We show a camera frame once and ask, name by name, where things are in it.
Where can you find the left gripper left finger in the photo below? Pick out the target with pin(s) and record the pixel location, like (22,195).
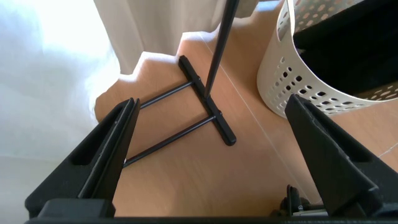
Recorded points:
(62,186)

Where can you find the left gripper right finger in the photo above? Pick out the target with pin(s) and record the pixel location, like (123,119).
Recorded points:
(342,174)

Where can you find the black garment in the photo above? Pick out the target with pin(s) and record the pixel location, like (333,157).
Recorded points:
(342,46)

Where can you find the white laundry basket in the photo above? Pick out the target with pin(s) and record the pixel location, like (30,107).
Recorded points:
(280,62)

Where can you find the black clothes rack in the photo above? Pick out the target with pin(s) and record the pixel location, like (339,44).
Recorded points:
(222,37)

